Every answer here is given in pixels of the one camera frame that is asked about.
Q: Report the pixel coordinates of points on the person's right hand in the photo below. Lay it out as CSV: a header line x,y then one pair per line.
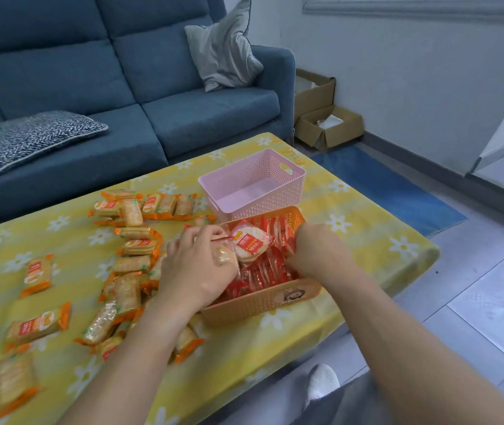
x,y
322,256

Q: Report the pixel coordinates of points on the person's left hand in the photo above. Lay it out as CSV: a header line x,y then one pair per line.
x,y
194,269

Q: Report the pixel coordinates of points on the round snack packet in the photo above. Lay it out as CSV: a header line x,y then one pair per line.
x,y
252,245
224,257

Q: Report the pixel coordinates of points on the group of red snack packets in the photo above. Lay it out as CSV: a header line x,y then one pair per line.
x,y
260,278

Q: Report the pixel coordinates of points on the orange plastic basket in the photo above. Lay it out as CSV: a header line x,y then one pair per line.
x,y
252,307

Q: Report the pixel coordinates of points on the pink plastic basket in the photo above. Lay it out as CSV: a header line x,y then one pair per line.
x,y
252,190

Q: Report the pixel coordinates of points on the pile of snack packets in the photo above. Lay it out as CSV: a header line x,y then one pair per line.
x,y
37,325

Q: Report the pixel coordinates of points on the person's right forearm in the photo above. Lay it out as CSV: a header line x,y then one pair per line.
x,y
402,358

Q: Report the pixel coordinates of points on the person's left forearm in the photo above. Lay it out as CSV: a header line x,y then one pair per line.
x,y
123,371

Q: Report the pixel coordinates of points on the yellow floral tablecloth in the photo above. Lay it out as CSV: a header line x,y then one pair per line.
x,y
367,234

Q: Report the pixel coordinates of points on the blue rug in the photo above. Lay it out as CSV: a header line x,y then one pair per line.
x,y
389,190

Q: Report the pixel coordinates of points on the white shoe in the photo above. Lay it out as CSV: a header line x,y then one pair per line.
x,y
322,380

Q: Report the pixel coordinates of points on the low open cardboard box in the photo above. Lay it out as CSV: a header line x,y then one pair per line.
x,y
342,132

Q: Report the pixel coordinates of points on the white packing paper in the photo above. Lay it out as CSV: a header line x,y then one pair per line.
x,y
329,122

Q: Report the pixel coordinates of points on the grey trousers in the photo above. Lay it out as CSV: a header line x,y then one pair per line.
x,y
349,402

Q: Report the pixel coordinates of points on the tall cardboard box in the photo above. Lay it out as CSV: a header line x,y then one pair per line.
x,y
316,95

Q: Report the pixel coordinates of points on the black white patterned cushion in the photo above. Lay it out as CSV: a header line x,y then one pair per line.
x,y
30,139

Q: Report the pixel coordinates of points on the grey cushion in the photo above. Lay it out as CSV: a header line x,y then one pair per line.
x,y
223,53

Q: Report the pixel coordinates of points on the blue fabric sofa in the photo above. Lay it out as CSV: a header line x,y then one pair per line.
x,y
57,75

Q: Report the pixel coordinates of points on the grey window frame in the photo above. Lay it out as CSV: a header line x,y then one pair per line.
x,y
411,6

